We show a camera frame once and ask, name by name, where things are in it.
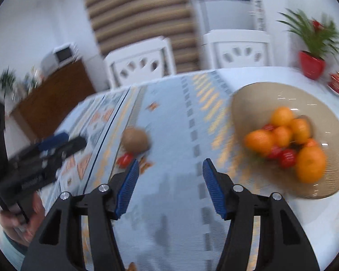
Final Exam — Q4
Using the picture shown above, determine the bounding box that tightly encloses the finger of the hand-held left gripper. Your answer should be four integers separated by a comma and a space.
15, 132, 70, 159
31, 136, 87, 170

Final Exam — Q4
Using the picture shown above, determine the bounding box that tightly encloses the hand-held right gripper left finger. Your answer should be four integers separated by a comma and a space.
21, 159, 140, 271

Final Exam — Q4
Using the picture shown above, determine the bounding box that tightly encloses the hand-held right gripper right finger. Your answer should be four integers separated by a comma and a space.
202, 158, 320, 271

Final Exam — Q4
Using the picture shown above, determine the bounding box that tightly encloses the brown kiwi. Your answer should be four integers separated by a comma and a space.
121, 128, 151, 153
297, 115, 314, 130

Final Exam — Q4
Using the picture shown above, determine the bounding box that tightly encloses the mandarin with green leaf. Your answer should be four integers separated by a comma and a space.
273, 126, 294, 148

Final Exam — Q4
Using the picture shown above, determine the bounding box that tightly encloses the ribbed amber glass bowl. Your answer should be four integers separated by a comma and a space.
231, 82, 339, 199

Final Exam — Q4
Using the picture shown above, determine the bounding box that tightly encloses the large orange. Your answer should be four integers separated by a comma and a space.
295, 145, 327, 184

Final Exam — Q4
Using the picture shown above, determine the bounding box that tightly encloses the person's left hand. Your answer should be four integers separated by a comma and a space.
0, 193, 47, 246

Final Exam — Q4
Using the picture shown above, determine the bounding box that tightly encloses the brown wooden sideboard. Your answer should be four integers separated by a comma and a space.
10, 59, 97, 144

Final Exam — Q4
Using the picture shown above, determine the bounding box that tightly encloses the patterned blue tablecloth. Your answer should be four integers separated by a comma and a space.
6, 69, 272, 271

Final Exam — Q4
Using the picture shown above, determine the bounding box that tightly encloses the green plant in glass vase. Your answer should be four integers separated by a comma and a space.
0, 66, 17, 105

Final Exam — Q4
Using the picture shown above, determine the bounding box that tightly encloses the white microwave oven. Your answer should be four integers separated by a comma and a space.
41, 42, 80, 77

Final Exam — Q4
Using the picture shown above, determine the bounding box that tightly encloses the white dining chair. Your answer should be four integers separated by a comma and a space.
103, 36, 177, 89
249, 0, 266, 31
202, 30, 273, 70

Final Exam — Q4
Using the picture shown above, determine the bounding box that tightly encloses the striped brown curtain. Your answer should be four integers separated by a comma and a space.
79, 0, 201, 74

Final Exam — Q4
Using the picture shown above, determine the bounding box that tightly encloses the green plant in red pot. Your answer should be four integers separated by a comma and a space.
277, 8, 339, 81

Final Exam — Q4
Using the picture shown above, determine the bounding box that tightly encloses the red star ornament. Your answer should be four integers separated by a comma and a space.
328, 72, 339, 96

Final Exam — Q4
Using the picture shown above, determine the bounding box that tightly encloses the white refrigerator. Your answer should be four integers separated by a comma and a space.
191, 0, 267, 68

